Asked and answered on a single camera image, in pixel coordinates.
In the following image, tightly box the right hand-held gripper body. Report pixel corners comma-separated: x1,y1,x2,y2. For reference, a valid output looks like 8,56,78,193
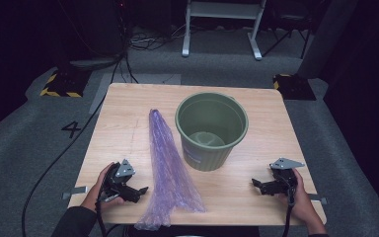
268,157,306,198

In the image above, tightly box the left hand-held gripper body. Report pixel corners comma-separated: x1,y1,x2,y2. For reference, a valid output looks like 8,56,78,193
100,159,136,202

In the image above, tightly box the purple plastic bag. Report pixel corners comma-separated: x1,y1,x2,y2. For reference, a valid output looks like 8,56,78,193
133,109,207,231

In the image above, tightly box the green plastic bucket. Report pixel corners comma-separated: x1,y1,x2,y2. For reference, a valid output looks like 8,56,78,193
175,91,250,173

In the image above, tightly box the person's left hand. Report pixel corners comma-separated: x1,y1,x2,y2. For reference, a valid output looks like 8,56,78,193
80,161,126,212

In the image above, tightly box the person's right hand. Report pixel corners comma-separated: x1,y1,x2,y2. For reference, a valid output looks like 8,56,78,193
277,168,324,229

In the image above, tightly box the black yellow striped base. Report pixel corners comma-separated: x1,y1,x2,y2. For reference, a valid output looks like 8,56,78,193
272,73,318,102
39,68,92,99

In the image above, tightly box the grey upright column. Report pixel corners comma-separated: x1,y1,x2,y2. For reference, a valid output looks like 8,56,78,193
296,0,360,79

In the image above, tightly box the black tripod stand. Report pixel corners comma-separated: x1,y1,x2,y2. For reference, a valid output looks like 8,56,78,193
262,8,313,59

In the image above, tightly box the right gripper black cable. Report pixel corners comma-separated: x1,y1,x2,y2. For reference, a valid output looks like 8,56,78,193
281,184,296,237

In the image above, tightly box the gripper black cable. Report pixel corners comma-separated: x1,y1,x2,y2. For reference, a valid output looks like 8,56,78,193
94,192,109,237
281,184,296,237

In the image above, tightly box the grey metal table bracket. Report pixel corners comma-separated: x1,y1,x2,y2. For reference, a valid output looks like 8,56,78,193
308,194,328,205
61,186,89,200

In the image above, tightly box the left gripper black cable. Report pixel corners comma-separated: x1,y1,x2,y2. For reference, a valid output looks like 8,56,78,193
94,192,109,237

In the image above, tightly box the long black floor cable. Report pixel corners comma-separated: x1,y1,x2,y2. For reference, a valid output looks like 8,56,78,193
21,52,129,237

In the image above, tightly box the bundle of floor cables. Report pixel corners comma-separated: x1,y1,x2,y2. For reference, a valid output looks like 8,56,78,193
128,23,187,51

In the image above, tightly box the white metal stand frame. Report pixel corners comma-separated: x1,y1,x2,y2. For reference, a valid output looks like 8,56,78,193
181,0,267,62

